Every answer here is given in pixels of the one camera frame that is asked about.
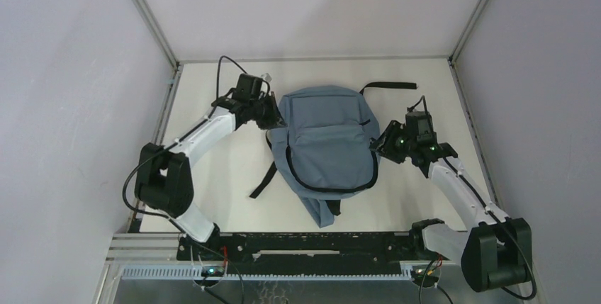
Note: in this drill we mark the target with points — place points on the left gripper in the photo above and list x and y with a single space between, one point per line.
276 120

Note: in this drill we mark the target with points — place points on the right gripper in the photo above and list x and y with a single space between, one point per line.
383 143

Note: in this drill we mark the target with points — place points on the blue student backpack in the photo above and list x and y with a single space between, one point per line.
323 151

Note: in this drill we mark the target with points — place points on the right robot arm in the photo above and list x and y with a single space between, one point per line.
495 250

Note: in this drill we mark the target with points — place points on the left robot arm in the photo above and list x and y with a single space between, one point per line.
163 177

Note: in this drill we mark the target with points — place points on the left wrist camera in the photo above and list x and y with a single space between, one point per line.
266 77

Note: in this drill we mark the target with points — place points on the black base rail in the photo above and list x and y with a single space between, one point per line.
307 253

